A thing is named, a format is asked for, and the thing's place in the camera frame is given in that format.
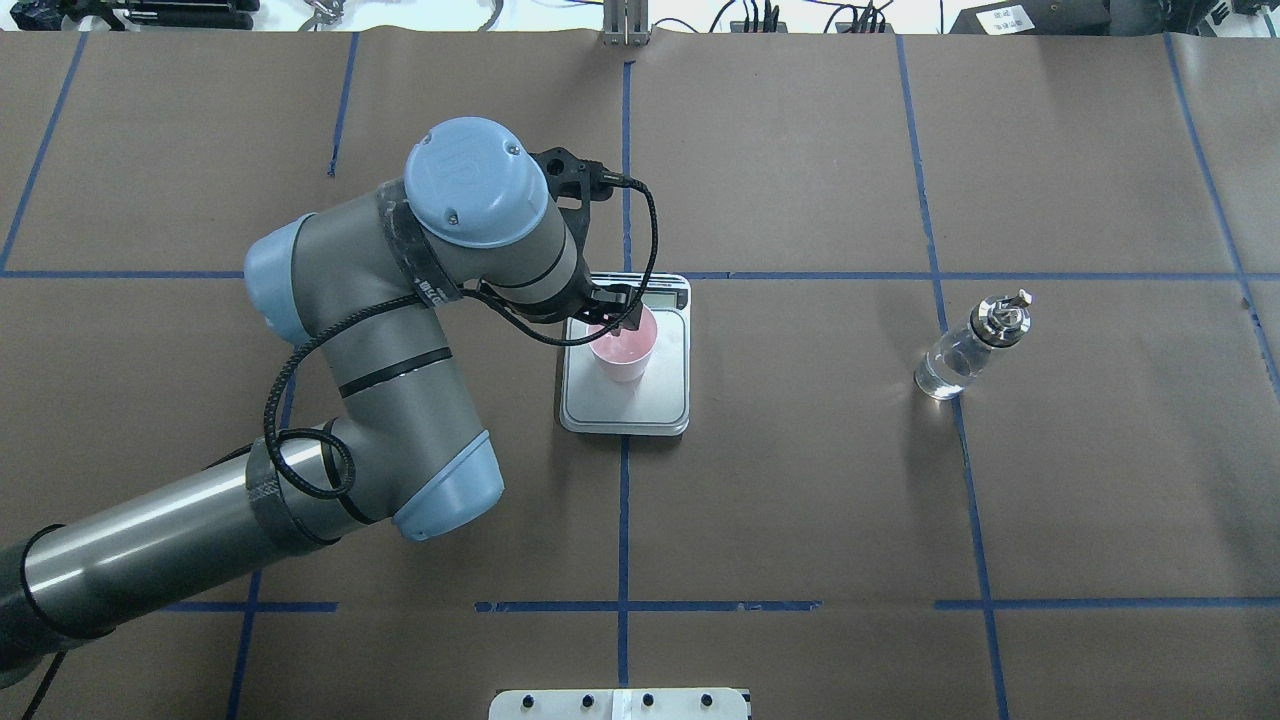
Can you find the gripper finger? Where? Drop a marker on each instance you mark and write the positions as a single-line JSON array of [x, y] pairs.
[[614, 294], [629, 322]]

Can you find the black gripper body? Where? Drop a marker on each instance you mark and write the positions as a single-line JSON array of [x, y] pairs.
[[612, 300]]

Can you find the pink cup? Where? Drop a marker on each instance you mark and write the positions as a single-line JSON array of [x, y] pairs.
[[624, 356]]

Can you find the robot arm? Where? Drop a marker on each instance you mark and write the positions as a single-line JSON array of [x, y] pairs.
[[369, 418]]

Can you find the silver digital kitchen scale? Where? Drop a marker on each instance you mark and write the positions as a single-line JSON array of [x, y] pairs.
[[594, 398]]

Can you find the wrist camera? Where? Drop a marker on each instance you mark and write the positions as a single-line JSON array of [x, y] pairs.
[[574, 184]]

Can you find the aluminium frame post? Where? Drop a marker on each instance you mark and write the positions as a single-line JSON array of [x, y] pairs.
[[625, 23]]

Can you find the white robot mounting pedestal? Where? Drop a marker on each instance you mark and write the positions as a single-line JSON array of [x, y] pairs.
[[623, 703]]

